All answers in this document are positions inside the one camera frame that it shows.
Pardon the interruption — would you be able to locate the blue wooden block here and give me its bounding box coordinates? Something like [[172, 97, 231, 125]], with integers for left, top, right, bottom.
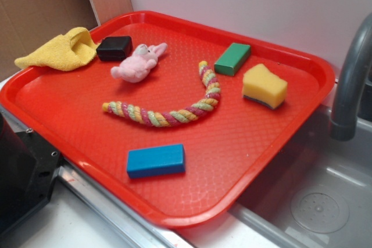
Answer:
[[127, 144, 185, 179]]

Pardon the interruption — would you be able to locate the green wooden block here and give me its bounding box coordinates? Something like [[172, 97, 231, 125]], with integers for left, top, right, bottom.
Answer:
[[214, 43, 251, 77]]

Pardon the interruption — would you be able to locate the red plastic tray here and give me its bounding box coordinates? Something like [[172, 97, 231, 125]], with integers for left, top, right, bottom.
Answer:
[[1, 12, 335, 228]]

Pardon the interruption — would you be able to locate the pink plush bunny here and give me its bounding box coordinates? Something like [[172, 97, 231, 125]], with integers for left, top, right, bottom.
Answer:
[[110, 42, 168, 83]]

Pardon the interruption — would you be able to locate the yellow sponge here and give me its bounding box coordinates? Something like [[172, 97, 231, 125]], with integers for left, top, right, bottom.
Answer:
[[242, 63, 288, 109]]

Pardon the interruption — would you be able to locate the black box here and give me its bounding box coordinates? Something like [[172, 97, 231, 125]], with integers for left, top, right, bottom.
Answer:
[[96, 36, 133, 61]]

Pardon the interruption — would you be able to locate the yellow towel cloth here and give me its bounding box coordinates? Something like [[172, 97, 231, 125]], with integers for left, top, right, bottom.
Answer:
[[15, 27, 98, 71]]

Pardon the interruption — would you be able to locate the grey sink basin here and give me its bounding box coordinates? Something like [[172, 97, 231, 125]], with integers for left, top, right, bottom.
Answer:
[[230, 107, 371, 247]]

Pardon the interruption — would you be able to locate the grey faucet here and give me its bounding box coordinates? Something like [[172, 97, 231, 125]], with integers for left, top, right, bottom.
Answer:
[[330, 15, 371, 141]]

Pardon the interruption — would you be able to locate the cardboard panel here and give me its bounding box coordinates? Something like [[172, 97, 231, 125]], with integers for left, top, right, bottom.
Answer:
[[1, 0, 133, 80]]

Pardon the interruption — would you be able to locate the multicolour twisted rope toy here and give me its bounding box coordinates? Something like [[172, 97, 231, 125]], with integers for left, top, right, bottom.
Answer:
[[102, 61, 221, 128]]

